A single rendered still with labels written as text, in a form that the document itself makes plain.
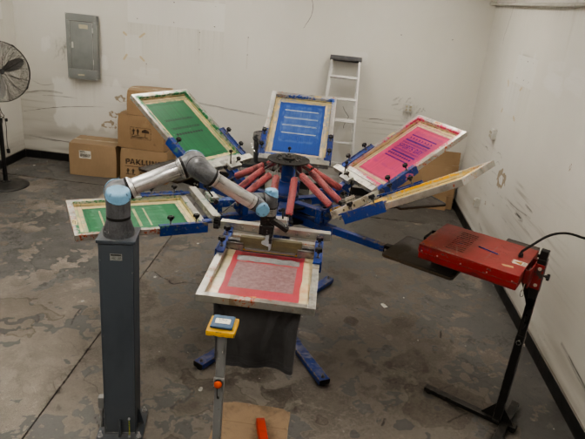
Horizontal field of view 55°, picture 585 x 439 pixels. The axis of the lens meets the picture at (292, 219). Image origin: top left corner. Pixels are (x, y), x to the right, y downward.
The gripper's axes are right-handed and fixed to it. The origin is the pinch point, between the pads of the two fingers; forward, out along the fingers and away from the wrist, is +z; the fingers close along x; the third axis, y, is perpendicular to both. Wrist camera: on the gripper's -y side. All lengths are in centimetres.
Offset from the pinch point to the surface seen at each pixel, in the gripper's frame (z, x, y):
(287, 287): 5.3, 35.0, -13.7
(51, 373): 101, 12, 131
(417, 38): -103, -413, -117
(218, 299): 3, 60, 18
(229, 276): 5.3, 31.6, 17.9
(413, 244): 6, -44, -89
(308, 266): 5.3, 7.6, -23.1
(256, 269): 5.3, 19.8, 5.1
